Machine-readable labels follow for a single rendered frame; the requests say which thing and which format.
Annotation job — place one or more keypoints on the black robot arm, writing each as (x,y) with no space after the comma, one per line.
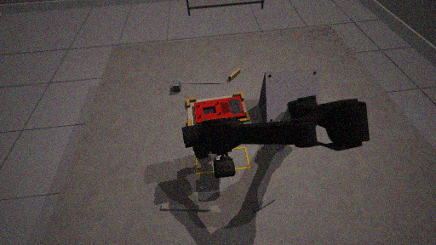
(345,122)

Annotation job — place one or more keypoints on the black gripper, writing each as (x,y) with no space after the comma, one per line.
(225,166)

